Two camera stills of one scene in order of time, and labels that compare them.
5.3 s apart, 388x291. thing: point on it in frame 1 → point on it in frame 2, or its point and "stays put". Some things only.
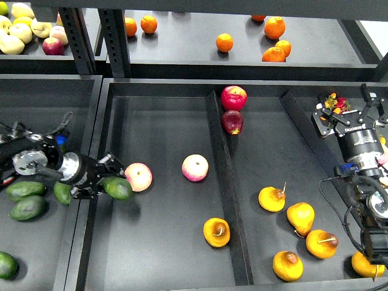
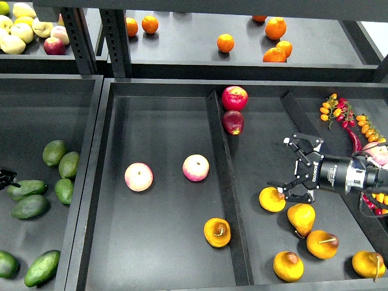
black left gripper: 77,168 → 6,177
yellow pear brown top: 216,232 stays put
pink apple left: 139,175 stays put
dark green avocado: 117,187 → 42,270
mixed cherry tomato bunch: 339,105 stays put
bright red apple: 234,97 stays put
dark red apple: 232,122 stays put
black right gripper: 358,136 → 333,173
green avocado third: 63,192 stays put
